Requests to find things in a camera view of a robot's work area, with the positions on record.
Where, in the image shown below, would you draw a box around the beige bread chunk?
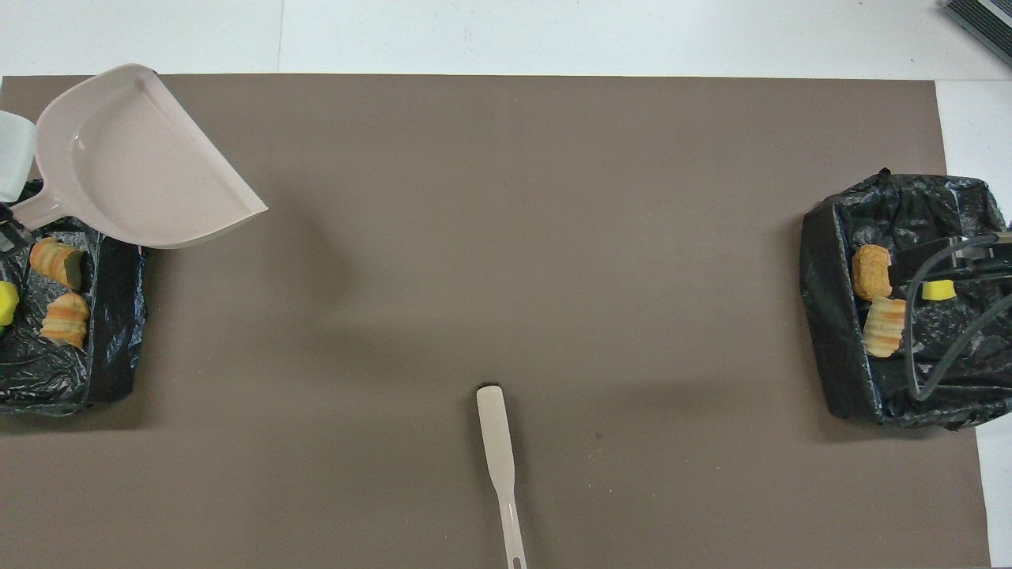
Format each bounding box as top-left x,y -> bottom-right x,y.
29,237 -> 85,291
863,296 -> 909,359

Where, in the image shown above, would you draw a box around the brown textured cylinder piece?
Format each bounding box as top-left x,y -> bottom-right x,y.
852,243 -> 893,302

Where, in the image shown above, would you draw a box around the orange striped croissant piece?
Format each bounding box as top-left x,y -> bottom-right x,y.
40,292 -> 91,350

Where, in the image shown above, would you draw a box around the beige plastic dustpan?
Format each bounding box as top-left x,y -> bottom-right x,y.
9,63 -> 270,251

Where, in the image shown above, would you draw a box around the beige hand brush black bristles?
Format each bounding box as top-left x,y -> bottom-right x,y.
476,385 -> 528,569

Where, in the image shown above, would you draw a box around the black bag lined bin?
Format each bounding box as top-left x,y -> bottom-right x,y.
799,168 -> 1012,431
0,180 -> 149,417

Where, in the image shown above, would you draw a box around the dark ribbed grille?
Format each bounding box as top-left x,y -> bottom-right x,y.
942,0 -> 1012,68

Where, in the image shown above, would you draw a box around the brown table mat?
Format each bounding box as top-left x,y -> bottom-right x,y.
0,74 -> 991,569

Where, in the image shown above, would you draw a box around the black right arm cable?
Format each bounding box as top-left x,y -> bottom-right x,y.
901,233 -> 1012,401

